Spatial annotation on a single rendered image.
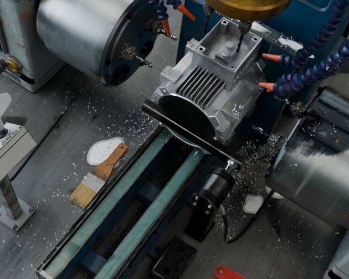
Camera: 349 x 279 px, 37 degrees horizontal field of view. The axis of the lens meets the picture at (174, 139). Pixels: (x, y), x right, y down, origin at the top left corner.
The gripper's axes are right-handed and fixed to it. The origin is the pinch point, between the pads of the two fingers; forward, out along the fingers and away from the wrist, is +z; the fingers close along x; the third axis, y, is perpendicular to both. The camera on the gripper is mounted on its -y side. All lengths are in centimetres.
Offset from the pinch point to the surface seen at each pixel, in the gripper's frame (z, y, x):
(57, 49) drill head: 0.5, 25.1, 8.4
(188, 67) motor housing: 13.0, 36.7, -16.3
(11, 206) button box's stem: 20.2, -5.9, 8.0
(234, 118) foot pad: 21.1, 31.2, -29.0
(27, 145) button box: 6.0, 1.7, -3.3
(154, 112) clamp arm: 16.2, 25.0, -13.5
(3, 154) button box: 3.6, -3.4, -3.4
